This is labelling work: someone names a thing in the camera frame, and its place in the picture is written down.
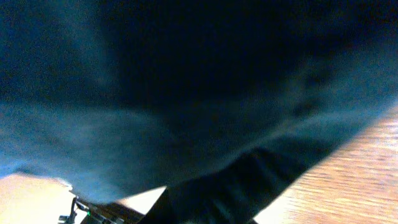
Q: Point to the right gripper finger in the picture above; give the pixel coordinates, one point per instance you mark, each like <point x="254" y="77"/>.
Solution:
<point x="179" y="168"/>

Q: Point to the navy blue shorts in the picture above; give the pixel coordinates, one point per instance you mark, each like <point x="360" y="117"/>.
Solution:
<point x="120" y="97"/>

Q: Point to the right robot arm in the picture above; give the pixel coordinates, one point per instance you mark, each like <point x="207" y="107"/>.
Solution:
<point x="102" y="214"/>

